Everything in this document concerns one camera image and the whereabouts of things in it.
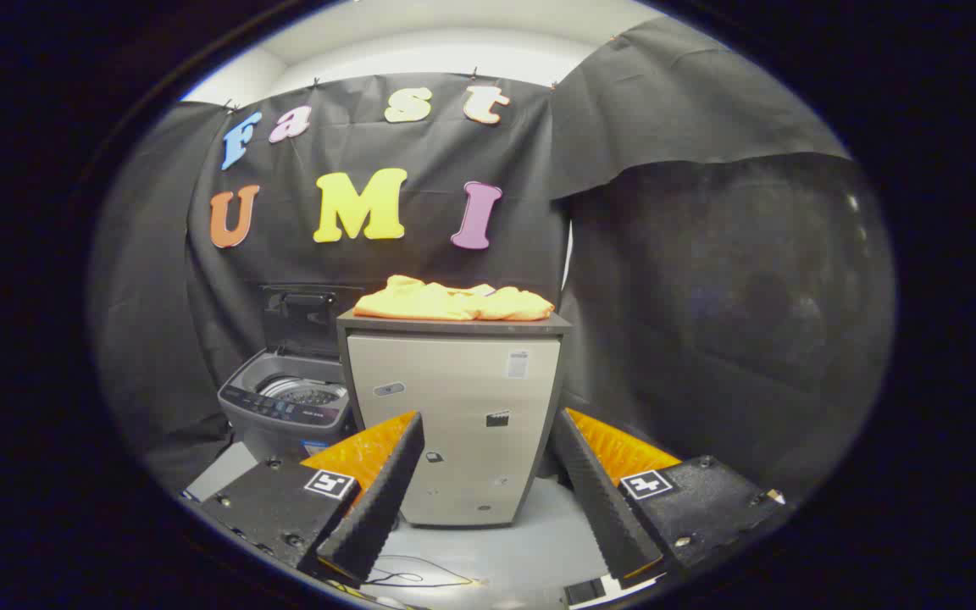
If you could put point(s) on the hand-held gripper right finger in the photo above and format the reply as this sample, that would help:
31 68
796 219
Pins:
602 500

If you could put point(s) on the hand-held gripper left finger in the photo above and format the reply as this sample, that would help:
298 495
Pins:
382 500

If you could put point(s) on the grey washing machine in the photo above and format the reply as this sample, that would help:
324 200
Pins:
285 415

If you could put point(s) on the dark washing machine lid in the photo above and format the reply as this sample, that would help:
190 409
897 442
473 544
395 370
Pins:
306 326

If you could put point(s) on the orange polo shirt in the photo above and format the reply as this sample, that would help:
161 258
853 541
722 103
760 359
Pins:
446 303

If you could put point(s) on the beige cabinet with dark top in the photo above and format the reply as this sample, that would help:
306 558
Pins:
454 407

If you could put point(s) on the grey flat board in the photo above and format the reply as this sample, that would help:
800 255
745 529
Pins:
221 473

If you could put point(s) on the black backdrop cloth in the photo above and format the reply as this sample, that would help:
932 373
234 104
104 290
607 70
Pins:
420 254

